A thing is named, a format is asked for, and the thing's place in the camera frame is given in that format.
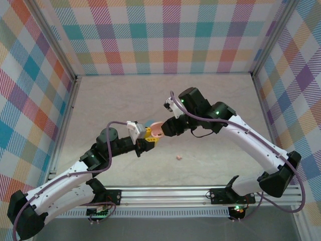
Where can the pink earbud charging case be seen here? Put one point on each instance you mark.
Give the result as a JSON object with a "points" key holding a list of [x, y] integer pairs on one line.
{"points": [[157, 126]]}

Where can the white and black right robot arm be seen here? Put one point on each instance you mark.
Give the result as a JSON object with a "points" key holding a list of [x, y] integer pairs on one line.
{"points": [[250, 143]]}

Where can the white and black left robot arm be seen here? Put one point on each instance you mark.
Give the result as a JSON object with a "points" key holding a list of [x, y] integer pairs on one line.
{"points": [[60, 185]]}

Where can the aluminium floor edge profile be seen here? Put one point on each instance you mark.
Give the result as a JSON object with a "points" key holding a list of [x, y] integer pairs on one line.
{"points": [[66, 120], [262, 100]]}

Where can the left controller circuit board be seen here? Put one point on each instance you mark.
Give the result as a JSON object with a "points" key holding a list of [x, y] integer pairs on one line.
{"points": [[99, 212]]}

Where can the controller circuit board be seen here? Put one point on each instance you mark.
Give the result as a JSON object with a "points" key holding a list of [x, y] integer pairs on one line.
{"points": [[99, 212], [237, 209]]}

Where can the right controller circuit board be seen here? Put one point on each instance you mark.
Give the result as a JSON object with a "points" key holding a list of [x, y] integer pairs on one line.
{"points": [[237, 209]]}

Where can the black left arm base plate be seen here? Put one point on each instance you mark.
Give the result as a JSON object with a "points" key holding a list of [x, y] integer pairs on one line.
{"points": [[114, 197]]}

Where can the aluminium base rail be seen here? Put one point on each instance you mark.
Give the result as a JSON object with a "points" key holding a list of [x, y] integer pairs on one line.
{"points": [[163, 194]]}

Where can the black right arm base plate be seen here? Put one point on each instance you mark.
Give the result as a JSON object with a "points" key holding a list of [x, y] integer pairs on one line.
{"points": [[220, 197]]}

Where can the aluminium corner frame post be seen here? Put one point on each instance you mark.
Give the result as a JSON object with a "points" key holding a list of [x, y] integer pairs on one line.
{"points": [[55, 40], [273, 37]]}

